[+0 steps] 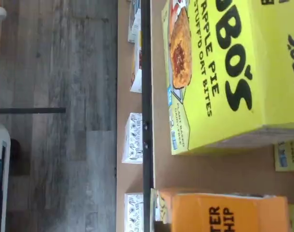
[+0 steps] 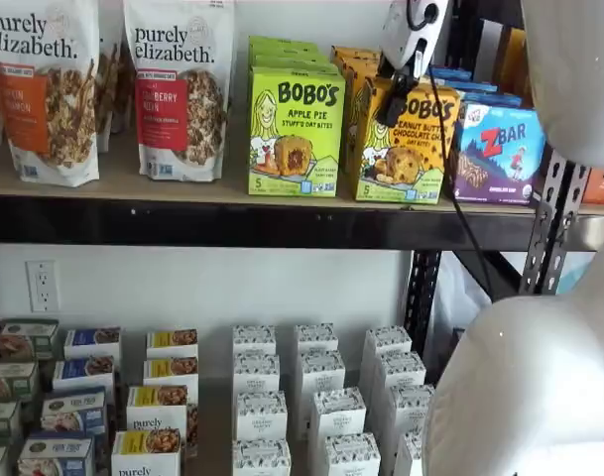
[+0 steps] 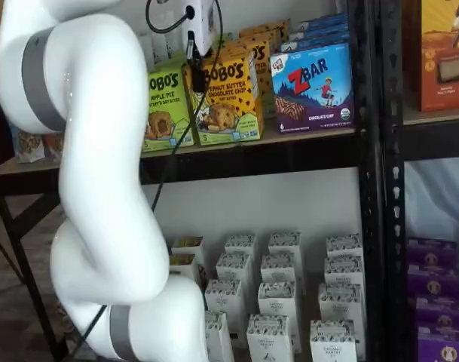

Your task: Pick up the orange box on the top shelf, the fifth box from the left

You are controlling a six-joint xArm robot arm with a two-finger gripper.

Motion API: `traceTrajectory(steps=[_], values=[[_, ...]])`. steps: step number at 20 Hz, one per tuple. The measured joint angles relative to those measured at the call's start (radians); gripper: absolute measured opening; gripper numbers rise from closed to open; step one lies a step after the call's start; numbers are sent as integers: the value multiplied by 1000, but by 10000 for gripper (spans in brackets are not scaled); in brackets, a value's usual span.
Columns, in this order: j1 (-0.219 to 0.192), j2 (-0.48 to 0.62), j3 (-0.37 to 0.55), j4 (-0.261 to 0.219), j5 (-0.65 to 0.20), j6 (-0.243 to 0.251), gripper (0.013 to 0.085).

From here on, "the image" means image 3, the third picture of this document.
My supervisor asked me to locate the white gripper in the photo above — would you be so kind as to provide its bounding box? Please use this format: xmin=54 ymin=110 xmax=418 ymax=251
xmin=182 ymin=0 xmax=219 ymax=94

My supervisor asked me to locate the orange Bobo's peanut butter box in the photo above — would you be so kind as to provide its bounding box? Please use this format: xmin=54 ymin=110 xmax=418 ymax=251
xmin=238 ymin=29 xmax=289 ymax=48
xmin=240 ymin=17 xmax=291 ymax=35
xmin=181 ymin=48 xmax=267 ymax=147
xmin=247 ymin=39 xmax=272 ymax=120

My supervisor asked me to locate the small yellow Bobo's box behind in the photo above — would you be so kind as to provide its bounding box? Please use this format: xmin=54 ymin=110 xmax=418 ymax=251
xmin=148 ymin=51 xmax=188 ymax=75

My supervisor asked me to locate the green Bobo's apple pie box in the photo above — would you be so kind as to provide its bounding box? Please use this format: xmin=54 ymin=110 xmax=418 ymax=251
xmin=140 ymin=69 xmax=196 ymax=149

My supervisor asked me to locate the blue purple Zbar box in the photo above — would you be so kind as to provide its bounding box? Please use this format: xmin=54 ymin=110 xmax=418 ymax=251
xmin=289 ymin=22 xmax=349 ymax=38
xmin=280 ymin=30 xmax=350 ymax=54
xmin=298 ymin=13 xmax=347 ymax=29
xmin=269 ymin=41 xmax=356 ymax=133

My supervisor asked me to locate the white yellow granola box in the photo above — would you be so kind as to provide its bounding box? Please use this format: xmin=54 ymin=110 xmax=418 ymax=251
xmin=170 ymin=235 xmax=207 ymax=261
xmin=167 ymin=253 xmax=199 ymax=278

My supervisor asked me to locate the white patterned pantry box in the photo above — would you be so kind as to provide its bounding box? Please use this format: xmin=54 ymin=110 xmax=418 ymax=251
xmin=224 ymin=233 xmax=259 ymax=258
xmin=317 ymin=282 xmax=366 ymax=326
xmin=268 ymin=231 xmax=302 ymax=257
xmin=257 ymin=281 xmax=298 ymax=326
xmin=324 ymin=233 xmax=363 ymax=262
xmin=215 ymin=252 xmax=253 ymax=288
xmin=309 ymin=319 xmax=359 ymax=362
xmin=203 ymin=278 xmax=244 ymax=322
xmin=203 ymin=310 xmax=236 ymax=362
xmin=259 ymin=251 xmax=298 ymax=287
xmin=323 ymin=255 xmax=365 ymax=288
xmin=246 ymin=313 xmax=293 ymax=362

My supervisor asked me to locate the black metal shelf rack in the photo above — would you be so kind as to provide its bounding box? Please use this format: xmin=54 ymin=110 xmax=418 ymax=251
xmin=379 ymin=0 xmax=459 ymax=362

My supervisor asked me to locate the large orange snack box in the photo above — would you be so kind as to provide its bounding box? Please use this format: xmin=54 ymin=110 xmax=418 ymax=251
xmin=419 ymin=0 xmax=459 ymax=113

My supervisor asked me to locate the purple snack box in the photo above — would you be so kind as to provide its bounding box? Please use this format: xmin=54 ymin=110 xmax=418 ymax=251
xmin=415 ymin=295 xmax=459 ymax=330
xmin=407 ymin=262 xmax=459 ymax=299
xmin=407 ymin=236 xmax=459 ymax=266
xmin=416 ymin=324 xmax=459 ymax=362

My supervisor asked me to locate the orange label granola bag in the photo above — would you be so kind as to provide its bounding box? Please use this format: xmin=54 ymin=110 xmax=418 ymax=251
xmin=15 ymin=129 xmax=67 ymax=164

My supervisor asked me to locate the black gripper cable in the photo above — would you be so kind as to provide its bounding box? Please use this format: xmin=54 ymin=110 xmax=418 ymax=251
xmin=145 ymin=0 xmax=195 ymax=34

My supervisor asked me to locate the black shelf rail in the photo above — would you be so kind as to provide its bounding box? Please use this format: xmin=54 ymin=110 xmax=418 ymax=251
xmin=0 ymin=0 xmax=384 ymax=362

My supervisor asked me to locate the long black camera cable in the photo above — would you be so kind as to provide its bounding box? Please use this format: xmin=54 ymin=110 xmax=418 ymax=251
xmin=80 ymin=0 xmax=226 ymax=342

